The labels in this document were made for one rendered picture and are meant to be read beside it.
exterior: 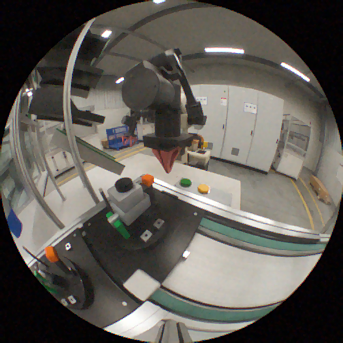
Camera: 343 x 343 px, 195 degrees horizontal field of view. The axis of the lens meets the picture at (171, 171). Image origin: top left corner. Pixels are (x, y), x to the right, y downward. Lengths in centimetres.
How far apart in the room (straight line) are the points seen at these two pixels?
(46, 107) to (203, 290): 58
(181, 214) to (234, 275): 21
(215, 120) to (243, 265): 302
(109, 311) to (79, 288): 6
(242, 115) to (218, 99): 78
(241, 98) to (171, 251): 314
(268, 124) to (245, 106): 78
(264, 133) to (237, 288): 311
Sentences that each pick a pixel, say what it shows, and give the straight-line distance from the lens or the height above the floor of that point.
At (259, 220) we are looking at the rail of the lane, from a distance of 35.
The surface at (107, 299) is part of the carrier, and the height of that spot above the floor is 97.
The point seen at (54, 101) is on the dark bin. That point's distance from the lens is 37.
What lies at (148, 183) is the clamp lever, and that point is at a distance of 20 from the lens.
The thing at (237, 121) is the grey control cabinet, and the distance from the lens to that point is 304.
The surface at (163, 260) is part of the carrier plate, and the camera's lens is 22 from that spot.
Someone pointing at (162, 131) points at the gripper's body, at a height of 116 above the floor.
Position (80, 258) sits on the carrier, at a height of 97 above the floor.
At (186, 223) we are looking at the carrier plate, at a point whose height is 97.
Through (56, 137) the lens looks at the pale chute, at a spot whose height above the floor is 119.
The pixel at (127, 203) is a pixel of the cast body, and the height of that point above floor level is 107.
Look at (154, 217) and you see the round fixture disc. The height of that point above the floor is 99.
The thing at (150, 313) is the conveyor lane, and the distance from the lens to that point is 25.
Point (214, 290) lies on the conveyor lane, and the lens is 28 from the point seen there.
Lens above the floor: 118
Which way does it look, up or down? 30 degrees down
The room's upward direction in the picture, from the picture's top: straight up
